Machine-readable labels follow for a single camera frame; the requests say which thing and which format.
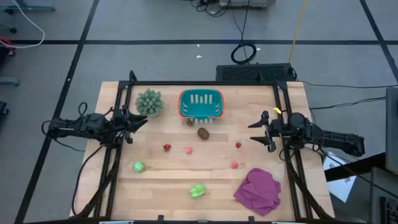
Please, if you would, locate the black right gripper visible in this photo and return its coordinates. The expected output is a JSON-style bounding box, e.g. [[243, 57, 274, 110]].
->
[[247, 110, 284, 153]]

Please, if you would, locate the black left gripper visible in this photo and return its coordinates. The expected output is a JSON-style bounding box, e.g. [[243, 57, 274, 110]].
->
[[111, 104, 149, 145]]

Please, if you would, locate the green toy cabbage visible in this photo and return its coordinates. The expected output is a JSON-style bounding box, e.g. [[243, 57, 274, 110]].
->
[[132, 161, 146, 174]]

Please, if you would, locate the brown toy kiwi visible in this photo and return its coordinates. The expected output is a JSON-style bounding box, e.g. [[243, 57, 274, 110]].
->
[[197, 127, 210, 141]]

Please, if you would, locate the green toy starfruit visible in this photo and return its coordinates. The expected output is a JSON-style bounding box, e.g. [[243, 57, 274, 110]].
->
[[189, 184, 208, 200]]

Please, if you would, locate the potted green succulent plant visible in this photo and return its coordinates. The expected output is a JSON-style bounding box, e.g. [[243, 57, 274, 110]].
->
[[134, 88, 165, 118]]

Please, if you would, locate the black computer case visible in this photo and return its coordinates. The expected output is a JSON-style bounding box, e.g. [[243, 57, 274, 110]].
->
[[215, 63, 296, 83]]

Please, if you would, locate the purple cloth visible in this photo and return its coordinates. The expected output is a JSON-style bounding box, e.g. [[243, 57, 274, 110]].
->
[[233, 167, 282, 217]]

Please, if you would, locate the teal basket with orange rim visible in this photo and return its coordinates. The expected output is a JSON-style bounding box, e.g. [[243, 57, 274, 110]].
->
[[177, 88, 226, 125]]

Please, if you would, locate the white paper sheet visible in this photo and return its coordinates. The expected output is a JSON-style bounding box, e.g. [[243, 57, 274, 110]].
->
[[322, 151, 358, 203]]

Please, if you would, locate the dark office desk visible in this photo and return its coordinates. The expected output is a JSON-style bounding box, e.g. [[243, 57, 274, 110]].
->
[[325, 151, 398, 224]]

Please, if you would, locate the grey monitor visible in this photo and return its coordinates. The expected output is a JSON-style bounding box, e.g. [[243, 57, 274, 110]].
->
[[385, 86, 398, 175]]

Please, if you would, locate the grey equipment box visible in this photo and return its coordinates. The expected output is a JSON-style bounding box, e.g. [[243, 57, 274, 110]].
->
[[218, 0, 277, 9]]

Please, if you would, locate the black keyboard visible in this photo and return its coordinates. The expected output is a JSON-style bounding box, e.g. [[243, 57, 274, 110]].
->
[[379, 195, 398, 224]]

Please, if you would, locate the red object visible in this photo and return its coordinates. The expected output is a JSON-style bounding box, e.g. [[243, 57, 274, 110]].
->
[[0, 35, 16, 57]]

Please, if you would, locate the grey table leg base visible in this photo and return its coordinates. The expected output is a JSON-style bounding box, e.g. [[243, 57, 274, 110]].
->
[[0, 0, 57, 14]]

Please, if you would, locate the black metal table frame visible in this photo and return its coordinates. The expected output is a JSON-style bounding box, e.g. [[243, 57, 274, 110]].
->
[[70, 70, 335, 224]]

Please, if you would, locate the black coiled floor cable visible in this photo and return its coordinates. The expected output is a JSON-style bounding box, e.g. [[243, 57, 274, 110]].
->
[[230, 0, 258, 65]]

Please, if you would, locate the yellow hanging cable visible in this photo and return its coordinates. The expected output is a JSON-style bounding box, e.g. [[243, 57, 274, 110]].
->
[[288, 0, 310, 65]]

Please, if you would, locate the white floor cable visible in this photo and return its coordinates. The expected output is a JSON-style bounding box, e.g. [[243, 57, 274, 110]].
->
[[0, 0, 46, 50]]

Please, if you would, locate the black cable tangle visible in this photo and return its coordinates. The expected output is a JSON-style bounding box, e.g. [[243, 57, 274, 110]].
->
[[190, 0, 226, 18]]

